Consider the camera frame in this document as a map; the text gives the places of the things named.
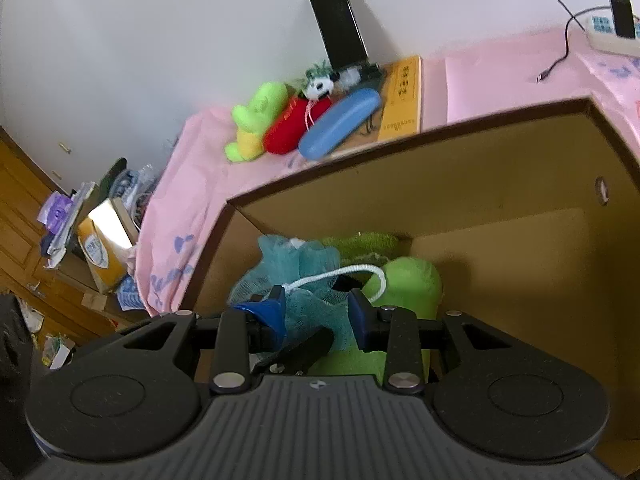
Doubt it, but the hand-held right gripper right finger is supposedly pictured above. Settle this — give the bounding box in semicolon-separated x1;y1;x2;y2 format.
348;289;526;395

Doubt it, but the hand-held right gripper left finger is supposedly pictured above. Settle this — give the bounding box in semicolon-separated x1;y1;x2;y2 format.
122;285;289;395

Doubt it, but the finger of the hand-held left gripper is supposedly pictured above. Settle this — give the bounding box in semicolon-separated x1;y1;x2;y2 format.
267;327;335;377

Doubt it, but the teal mesh bath pouf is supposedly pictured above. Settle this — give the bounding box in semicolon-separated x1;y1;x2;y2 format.
227;234;387;356

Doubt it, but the green plush pillow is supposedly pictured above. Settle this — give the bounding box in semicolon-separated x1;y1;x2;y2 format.
307;256;445;386

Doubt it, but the green fluffy towel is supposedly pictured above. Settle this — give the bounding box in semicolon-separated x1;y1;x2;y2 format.
322;231;401;266

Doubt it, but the brown cardboard box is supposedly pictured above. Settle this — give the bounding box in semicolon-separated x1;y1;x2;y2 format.
192;97;640;478

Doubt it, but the blue patterned cloth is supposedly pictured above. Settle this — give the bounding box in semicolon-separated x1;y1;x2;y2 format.
115;275;146;313

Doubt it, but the pink deer print tablecloth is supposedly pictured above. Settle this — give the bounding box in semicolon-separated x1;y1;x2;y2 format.
135;25;640;316

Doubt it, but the red plush toy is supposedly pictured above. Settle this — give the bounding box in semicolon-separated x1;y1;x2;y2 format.
263;96;333;155

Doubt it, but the yellow tissue pack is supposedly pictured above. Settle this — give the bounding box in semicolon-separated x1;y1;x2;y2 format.
75;197;138;295

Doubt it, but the blue glasses case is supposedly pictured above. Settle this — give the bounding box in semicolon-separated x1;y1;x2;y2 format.
298;88;382;161

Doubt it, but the green and yellow plush toy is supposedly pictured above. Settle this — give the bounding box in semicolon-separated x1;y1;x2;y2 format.
225;81;290;163

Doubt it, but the dark green cloth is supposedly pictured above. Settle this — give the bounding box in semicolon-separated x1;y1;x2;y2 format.
97;157;128;196

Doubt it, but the small panda plush toy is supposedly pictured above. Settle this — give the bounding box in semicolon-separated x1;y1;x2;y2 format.
300;61;363;101

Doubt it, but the purple tissue box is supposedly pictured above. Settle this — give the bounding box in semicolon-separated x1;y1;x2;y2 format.
36;192;76;233

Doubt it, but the black phone stand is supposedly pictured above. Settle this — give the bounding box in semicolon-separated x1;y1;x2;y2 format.
340;62;383;86

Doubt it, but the wooden cabinet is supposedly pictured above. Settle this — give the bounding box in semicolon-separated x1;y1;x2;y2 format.
0;127;126;341

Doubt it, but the black smartphone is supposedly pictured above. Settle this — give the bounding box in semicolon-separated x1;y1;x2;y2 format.
309;0;369;68

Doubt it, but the white power strip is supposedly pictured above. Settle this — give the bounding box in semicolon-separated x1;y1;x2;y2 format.
585;12;640;57

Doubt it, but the black charger plug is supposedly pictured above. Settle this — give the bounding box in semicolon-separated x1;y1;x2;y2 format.
606;0;637;40

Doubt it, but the black charging cable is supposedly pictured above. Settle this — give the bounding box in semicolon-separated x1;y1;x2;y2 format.
536;0;618;83

